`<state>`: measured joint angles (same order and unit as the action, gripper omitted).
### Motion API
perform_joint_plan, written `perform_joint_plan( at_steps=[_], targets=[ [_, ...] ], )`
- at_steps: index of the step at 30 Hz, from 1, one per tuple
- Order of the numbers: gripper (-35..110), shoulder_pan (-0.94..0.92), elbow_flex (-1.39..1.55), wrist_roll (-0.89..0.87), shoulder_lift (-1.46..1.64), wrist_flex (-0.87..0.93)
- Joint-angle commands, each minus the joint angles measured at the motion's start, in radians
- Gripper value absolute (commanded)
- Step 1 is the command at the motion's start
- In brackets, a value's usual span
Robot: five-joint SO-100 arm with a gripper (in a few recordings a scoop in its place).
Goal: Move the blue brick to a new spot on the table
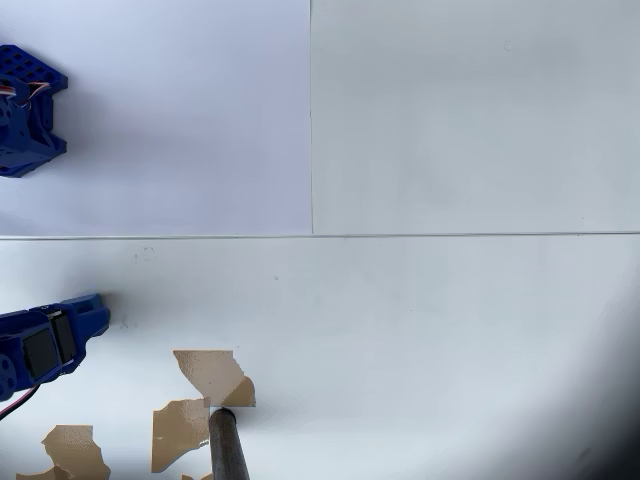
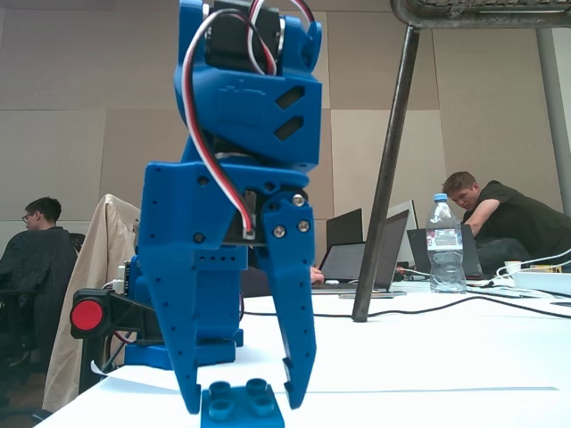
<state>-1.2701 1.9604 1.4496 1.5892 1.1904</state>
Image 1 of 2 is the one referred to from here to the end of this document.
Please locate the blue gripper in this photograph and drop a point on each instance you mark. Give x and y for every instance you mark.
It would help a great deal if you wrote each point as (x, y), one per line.
(86, 314)

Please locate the dark metal stand leg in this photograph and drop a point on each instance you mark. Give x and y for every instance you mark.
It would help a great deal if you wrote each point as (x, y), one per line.
(227, 445)

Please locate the beige torn patch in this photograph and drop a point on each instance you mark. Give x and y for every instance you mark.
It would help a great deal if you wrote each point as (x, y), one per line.
(75, 450)
(177, 432)
(212, 372)

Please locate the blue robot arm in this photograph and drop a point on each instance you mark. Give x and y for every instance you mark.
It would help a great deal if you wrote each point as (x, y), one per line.
(30, 130)

